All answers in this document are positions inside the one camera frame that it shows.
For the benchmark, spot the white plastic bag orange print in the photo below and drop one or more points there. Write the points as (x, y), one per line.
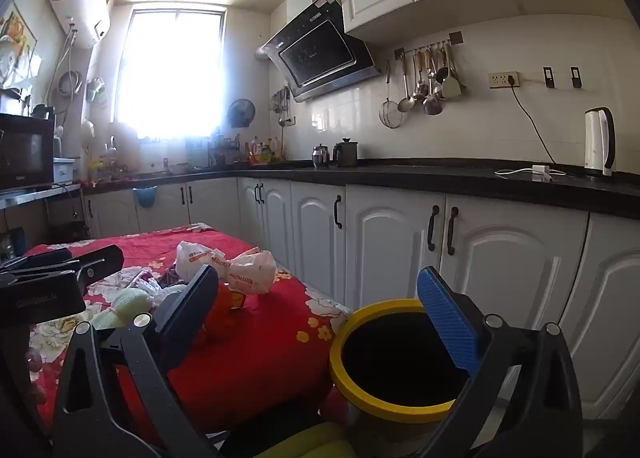
(255, 270)
(192, 258)

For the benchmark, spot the white lower kitchen cabinets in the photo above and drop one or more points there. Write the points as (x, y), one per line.
(390, 238)

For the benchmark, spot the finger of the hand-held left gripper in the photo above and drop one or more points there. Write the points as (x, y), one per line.
(47, 257)
(102, 263)

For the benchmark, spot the black range hood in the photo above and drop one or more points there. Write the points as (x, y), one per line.
(320, 53)

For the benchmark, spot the steel teapot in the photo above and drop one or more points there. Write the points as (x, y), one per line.
(320, 156)

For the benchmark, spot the wall utensil rail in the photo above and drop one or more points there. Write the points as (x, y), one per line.
(455, 37)

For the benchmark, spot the steel ladle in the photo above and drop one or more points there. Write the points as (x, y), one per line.
(406, 103)

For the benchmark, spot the yellow-green fleece clothing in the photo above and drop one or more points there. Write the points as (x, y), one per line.
(310, 443)

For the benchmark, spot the pale green spatula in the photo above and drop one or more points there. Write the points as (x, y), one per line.
(452, 86)

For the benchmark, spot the beige wall socket strip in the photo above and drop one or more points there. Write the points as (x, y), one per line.
(497, 79)

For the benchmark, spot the red floral blanket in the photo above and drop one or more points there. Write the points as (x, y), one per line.
(280, 338)

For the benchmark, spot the kitchen window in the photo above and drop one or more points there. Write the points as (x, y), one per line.
(170, 73)

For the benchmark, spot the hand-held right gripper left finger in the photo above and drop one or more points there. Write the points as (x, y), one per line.
(185, 308)

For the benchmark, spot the black microwave oven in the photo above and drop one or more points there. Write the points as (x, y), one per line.
(25, 153)

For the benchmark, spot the yellow rimmed trash bin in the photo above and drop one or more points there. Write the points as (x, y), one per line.
(400, 414)

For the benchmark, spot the white water heater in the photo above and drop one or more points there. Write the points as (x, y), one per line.
(85, 8)

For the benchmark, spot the light green foam net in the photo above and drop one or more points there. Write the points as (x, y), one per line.
(122, 305)

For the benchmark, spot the black kitchen countertop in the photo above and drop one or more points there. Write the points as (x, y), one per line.
(450, 183)

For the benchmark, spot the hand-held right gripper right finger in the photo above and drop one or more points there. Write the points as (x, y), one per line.
(450, 323)

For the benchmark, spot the row of condiment bottles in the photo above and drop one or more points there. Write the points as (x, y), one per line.
(257, 153)

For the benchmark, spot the large steel spoon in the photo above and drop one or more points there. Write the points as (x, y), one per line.
(432, 106)

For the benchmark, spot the grey storage box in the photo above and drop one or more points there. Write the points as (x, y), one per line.
(65, 171)

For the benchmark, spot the black wall fan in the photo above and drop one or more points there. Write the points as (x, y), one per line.
(241, 112)

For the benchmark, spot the black wall hook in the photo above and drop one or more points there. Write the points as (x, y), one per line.
(549, 78)
(576, 78)

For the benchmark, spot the white foam net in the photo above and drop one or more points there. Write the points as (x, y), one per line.
(145, 283)

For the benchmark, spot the black pot on counter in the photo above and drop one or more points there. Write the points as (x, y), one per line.
(346, 154)

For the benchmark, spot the blue hanging bin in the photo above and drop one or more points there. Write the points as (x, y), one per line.
(145, 198)

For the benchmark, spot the person's left hand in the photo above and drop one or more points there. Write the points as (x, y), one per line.
(36, 363)

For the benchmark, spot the white electric kettle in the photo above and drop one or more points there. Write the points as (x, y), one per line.
(595, 138)

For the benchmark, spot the wall poster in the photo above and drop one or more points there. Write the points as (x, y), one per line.
(20, 28)

